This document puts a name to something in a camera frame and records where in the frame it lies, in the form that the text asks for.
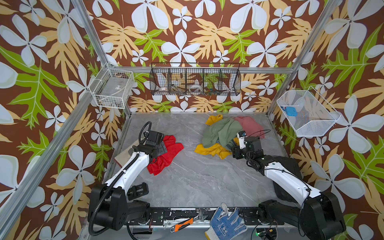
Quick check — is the yellow cloth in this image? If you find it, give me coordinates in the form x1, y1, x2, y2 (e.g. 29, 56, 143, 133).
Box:
195, 114, 232, 160

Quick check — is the black wire basket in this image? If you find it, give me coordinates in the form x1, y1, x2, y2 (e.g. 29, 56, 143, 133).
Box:
148, 62, 242, 96

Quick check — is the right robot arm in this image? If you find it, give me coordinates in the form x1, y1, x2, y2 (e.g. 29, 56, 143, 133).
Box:
232, 131, 347, 240

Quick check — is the aluminium frame rail left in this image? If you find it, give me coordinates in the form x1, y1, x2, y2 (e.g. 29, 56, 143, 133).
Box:
1, 92, 92, 240

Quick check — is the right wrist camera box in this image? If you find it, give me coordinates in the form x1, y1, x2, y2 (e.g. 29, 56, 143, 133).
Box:
237, 131, 247, 150

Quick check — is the white wire basket right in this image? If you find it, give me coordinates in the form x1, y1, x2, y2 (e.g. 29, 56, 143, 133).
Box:
277, 87, 341, 138

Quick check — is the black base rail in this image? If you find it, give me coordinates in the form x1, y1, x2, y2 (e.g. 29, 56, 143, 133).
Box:
129, 207, 283, 228

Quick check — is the blue object in basket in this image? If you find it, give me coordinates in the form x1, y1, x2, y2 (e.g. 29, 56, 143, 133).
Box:
284, 106, 298, 117

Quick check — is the white wire basket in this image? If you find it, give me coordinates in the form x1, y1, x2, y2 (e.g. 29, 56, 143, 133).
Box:
277, 87, 341, 138
90, 64, 135, 109

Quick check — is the blue dotted work glove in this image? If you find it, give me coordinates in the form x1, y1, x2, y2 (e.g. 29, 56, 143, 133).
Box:
205, 203, 248, 240

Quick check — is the orange handled wrench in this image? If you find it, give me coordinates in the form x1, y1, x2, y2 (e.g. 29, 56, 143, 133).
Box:
170, 215, 208, 233

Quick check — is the pink cloth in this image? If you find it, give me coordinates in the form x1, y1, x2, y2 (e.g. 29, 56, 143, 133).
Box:
235, 117, 265, 139

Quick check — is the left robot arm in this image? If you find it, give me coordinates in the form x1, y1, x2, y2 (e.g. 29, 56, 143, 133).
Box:
88, 121, 167, 236

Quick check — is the aluminium frame post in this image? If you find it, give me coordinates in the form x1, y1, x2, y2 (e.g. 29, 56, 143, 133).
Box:
267, 0, 342, 117
71, 0, 109, 67

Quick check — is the aluminium frame post left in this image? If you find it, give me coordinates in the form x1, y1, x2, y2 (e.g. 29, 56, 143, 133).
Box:
71, 0, 109, 67

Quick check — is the white wire basket left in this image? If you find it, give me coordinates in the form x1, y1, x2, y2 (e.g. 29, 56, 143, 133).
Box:
90, 64, 135, 109

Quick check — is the aluminium frame post right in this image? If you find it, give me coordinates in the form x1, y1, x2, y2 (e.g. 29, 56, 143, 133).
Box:
267, 0, 342, 117

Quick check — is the red cloth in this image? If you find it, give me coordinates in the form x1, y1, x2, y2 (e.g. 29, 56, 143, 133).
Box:
147, 136, 184, 176

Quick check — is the beige leather work glove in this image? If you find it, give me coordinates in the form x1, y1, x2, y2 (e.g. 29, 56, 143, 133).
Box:
115, 148, 134, 167

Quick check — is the green cloth with grey trim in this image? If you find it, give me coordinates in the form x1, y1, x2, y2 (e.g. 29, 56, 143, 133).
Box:
202, 118, 244, 148

